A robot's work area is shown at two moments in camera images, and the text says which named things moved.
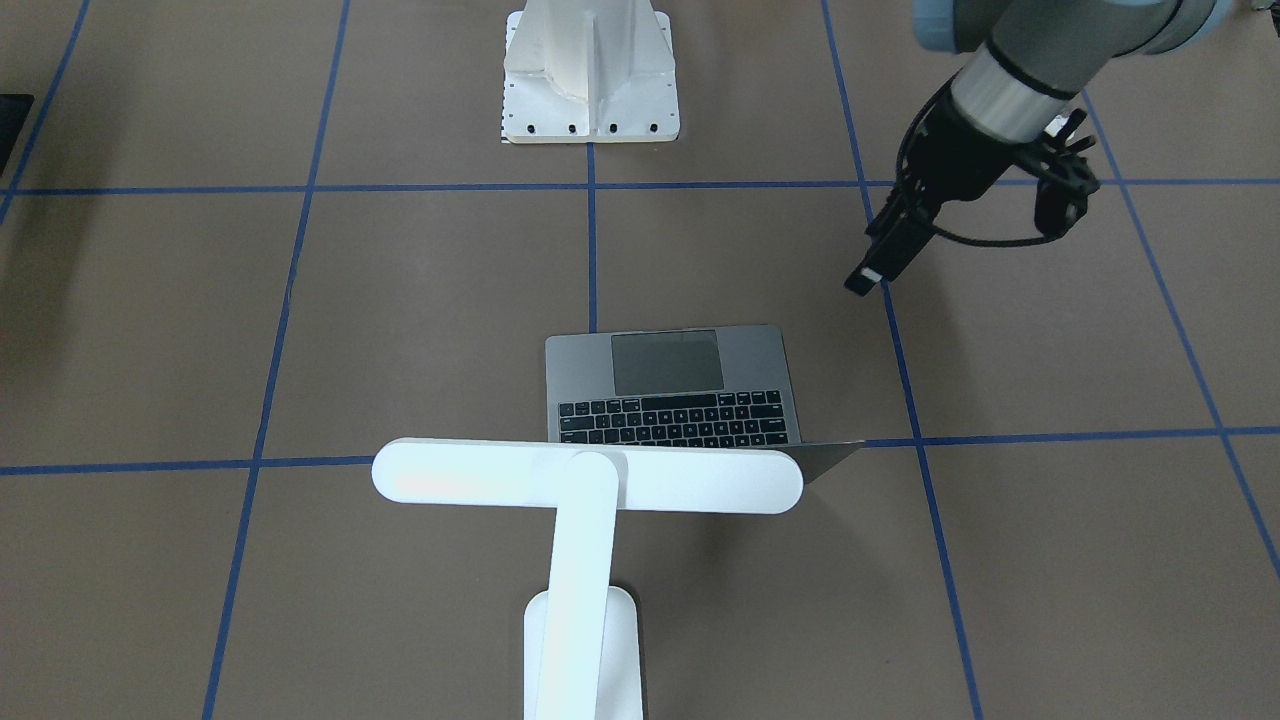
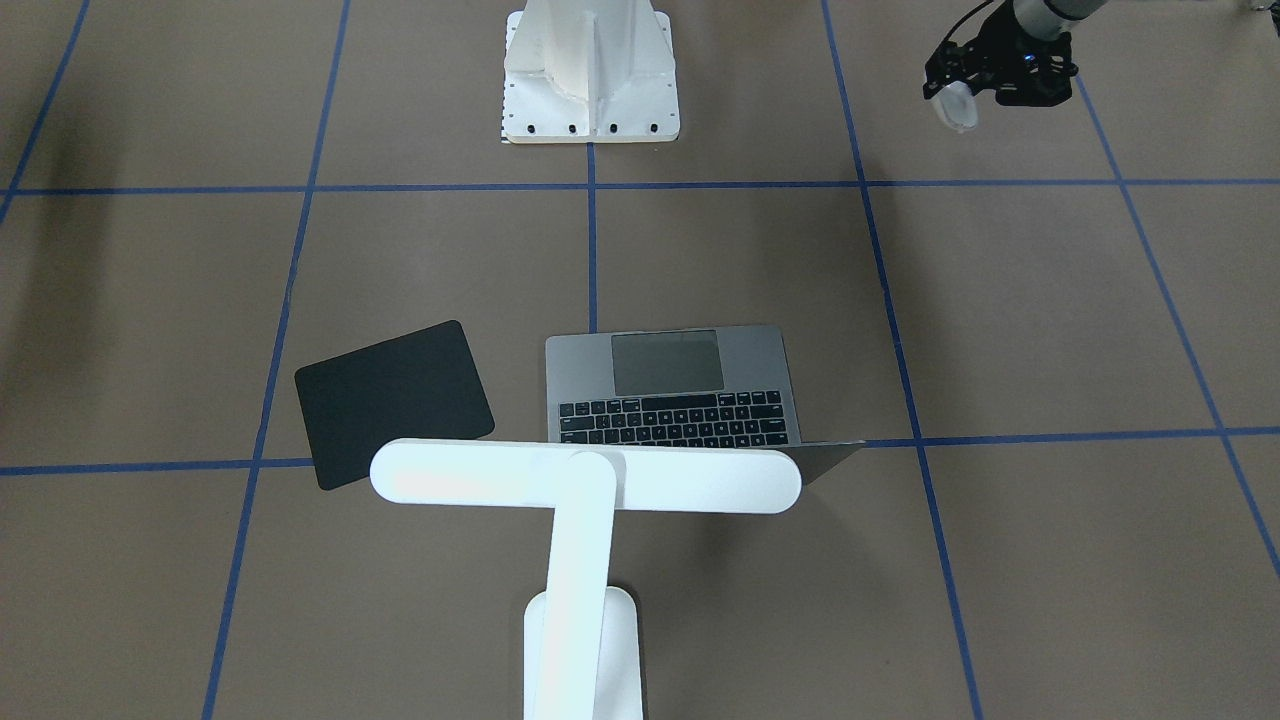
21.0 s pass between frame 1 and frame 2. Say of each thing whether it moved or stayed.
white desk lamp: stayed
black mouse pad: moved
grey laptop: stayed
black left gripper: moved
